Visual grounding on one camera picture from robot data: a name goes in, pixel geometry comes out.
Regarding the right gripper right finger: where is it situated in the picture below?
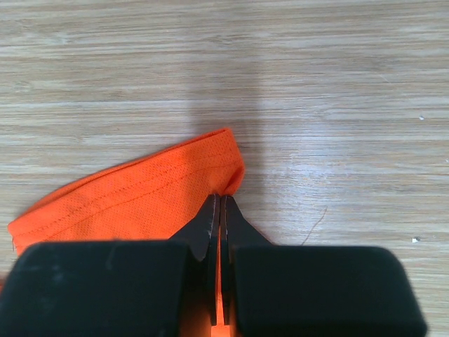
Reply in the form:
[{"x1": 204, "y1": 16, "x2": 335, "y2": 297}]
[{"x1": 220, "y1": 196, "x2": 427, "y2": 336}]

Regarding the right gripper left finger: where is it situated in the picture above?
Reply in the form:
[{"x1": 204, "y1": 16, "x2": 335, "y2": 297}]
[{"x1": 1, "y1": 194, "x2": 220, "y2": 336}]

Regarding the orange t shirt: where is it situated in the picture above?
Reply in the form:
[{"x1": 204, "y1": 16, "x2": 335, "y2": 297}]
[{"x1": 0, "y1": 128, "x2": 246, "y2": 337}]

